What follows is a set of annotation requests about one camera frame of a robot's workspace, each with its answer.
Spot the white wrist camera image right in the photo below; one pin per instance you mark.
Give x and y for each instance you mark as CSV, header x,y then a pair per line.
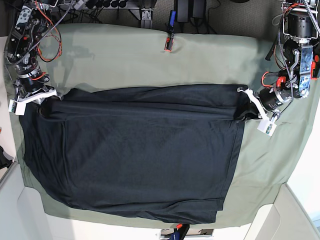
x,y
267,127

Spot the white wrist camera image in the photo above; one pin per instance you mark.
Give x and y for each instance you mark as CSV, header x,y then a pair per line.
x,y
17,107
267,127

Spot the orange black clamp far right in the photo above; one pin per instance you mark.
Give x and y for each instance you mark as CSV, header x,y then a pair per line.
x,y
315,68

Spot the orange black clamp top centre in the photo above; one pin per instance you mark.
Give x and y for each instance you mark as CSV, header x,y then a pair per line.
x,y
169,42

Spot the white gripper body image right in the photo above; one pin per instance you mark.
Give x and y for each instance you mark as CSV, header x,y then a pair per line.
x,y
248,94

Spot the robot arm image right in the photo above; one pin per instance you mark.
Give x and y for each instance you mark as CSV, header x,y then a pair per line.
x,y
296,51

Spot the orange black clamp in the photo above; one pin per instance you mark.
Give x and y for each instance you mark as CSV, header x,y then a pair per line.
x,y
180,232
169,42
315,68

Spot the grey metal bracket post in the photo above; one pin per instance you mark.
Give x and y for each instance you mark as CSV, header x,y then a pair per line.
x,y
146,21

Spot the dark navy long-sleeve T-shirt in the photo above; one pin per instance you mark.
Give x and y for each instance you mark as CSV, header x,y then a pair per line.
x,y
159,153

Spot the white power strip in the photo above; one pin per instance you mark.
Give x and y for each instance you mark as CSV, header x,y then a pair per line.
x,y
74,4

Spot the robot arm image left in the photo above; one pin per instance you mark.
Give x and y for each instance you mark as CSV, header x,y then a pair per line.
x,y
33,25

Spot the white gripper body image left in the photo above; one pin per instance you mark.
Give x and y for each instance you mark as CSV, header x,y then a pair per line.
x,y
36,97

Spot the orange black clamp bottom centre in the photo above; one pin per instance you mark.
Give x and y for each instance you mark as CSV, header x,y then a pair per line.
x,y
180,232

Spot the sage green table cloth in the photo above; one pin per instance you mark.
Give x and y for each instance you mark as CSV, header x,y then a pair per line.
x,y
99,57

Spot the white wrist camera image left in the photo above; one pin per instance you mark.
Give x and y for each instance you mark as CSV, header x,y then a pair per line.
x,y
17,107

